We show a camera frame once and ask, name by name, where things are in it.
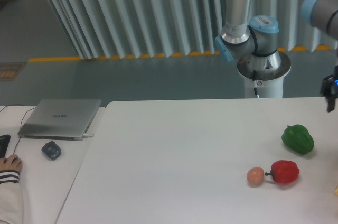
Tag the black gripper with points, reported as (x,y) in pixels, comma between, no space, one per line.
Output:
(329,90)

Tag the red bell pepper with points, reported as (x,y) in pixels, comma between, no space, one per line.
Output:
(284,171)

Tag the white striped sleeve forearm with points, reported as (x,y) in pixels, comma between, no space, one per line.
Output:
(11,197)

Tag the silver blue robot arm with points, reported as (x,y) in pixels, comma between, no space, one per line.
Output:
(254,42)

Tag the green bell pepper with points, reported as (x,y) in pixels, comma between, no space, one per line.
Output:
(298,139)

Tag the person's bare hand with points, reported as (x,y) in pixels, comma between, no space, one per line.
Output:
(13,163)

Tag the yellow object at edge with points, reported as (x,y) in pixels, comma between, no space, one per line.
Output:
(336,191)

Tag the brown egg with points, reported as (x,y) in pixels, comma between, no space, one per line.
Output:
(255,175)

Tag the white folding screen partition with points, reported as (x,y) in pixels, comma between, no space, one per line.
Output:
(137,27)

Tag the silver closed laptop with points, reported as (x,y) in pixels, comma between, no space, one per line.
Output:
(67,119)

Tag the dark grey small device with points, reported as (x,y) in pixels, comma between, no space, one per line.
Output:
(51,150)

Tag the black keyboard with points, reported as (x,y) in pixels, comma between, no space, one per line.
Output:
(4,142)

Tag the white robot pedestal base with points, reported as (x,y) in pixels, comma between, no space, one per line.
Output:
(263,77)

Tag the white usb cable plug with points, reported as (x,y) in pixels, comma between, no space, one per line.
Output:
(88,135)

